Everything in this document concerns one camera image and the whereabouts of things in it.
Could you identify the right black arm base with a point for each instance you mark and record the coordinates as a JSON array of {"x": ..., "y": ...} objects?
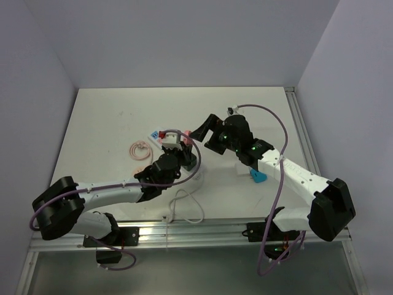
[{"x": 255, "y": 230}]

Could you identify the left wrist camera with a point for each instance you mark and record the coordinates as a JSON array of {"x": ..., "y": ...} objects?
[{"x": 169, "y": 140}]

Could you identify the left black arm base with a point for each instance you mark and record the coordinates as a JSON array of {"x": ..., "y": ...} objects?
[{"x": 111, "y": 249}]

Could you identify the aluminium front rail frame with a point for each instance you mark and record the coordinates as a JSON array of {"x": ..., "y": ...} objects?
[{"x": 158, "y": 234}]

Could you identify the blue triangular plug adapter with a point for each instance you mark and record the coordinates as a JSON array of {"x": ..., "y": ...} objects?
[{"x": 257, "y": 176}]

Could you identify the pink plug adapter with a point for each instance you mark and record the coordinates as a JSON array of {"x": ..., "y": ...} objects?
[{"x": 185, "y": 139}]

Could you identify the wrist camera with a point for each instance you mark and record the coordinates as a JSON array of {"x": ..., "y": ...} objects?
[
  {"x": 233, "y": 110},
  {"x": 169, "y": 140}
]

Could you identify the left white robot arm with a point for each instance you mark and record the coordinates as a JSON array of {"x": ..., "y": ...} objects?
[{"x": 68, "y": 206}]

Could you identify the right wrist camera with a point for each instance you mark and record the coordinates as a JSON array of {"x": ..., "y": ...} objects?
[{"x": 233, "y": 110}]

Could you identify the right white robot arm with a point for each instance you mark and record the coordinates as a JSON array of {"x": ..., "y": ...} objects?
[{"x": 329, "y": 207}]

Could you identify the pink round socket hub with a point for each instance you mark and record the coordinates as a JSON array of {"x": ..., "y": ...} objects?
[{"x": 138, "y": 170}]

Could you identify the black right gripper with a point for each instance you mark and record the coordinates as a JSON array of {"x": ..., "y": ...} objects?
[{"x": 214, "y": 145}]

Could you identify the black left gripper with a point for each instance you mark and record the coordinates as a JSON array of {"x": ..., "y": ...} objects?
[{"x": 185, "y": 152}]

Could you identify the white multicolour power strip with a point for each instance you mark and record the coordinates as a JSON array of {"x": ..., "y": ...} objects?
[{"x": 193, "y": 167}]

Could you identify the white plug adapter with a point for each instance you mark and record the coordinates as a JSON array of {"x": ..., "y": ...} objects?
[{"x": 242, "y": 170}]

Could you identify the aluminium right rail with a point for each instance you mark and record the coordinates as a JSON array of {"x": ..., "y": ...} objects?
[{"x": 302, "y": 133}]

